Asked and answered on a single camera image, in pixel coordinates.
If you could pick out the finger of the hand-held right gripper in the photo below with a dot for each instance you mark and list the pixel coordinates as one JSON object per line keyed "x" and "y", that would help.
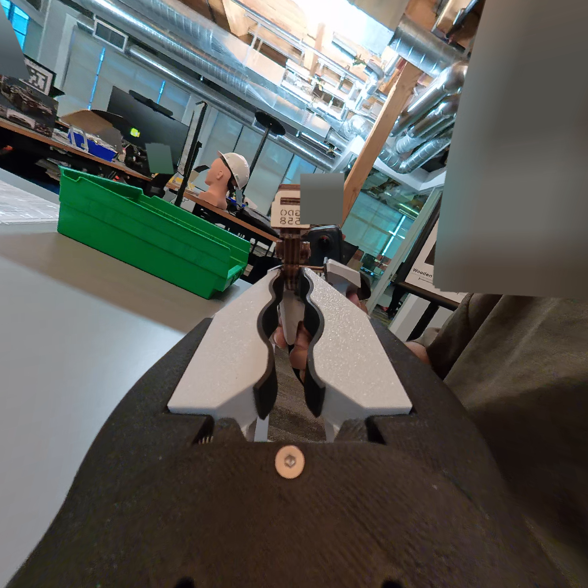
{"x": 344, "y": 278}
{"x": 291, "y": 317}

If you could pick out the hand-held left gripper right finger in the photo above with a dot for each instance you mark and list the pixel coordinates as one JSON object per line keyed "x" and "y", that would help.
{"x": 363, "y": 363}

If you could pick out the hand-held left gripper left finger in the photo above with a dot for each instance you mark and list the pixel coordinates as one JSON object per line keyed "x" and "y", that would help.
{"x": 220, "y": 363}

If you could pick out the wooden model assembly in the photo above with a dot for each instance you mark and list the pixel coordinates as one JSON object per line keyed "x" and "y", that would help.
{"x": 291, "y": 250}

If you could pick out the grey desk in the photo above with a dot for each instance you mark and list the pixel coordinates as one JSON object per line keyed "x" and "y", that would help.
{"x": 69, "y": 344}

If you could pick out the person's right hand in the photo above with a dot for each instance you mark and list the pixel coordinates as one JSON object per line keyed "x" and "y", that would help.
{"x": 301, "y": 356}

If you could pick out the framed marker sign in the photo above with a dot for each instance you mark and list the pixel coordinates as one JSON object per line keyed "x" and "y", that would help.
{"x": 420, "y": 275}

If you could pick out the white hard hat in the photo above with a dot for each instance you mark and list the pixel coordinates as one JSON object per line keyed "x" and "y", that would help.
{"x": 236, "y": 167}

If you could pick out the mannequin head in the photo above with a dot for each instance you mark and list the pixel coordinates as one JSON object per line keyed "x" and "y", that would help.
{"x": 216, "y": 183}

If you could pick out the black disc-topped pole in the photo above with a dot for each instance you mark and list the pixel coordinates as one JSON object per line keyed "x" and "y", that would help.
{"x": 270, "y": 124}

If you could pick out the green plastic bin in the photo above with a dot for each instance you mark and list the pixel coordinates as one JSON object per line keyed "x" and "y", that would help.
{"x": 138, "y": 229}

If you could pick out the black tripod stand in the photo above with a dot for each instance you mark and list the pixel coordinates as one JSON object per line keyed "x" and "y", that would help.
{"x": 195, "y": 133}

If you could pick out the person's shirt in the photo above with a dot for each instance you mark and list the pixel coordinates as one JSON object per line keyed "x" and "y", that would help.
{"x": 528, "y": 413}

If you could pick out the black monitor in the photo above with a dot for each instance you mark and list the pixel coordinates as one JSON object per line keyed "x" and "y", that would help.
{"x": 147, "y": 119}

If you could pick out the silver air ducts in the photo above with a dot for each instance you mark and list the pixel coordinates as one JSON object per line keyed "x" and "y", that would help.
{"x": 193, "y": 50}

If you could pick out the small blue bin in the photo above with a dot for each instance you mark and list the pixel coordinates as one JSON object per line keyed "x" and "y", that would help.
{"x": 96, "y": 149}

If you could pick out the printed paper sheet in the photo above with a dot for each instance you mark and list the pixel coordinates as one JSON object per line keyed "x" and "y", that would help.
{"x": 23, "y": 202}

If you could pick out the cardboard box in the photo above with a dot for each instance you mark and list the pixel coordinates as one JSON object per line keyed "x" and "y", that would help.
{"x": 87, "y": 118}

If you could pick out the photo kit box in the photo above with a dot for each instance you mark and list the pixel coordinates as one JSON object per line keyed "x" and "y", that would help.
{"x": 27, "y": 110}

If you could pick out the small marker sign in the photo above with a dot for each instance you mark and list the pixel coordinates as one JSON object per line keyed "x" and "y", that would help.
{"x": 41, "y": 78}

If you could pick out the wooden post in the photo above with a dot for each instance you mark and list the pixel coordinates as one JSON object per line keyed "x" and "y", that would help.
{"x": 381, "y": 133}

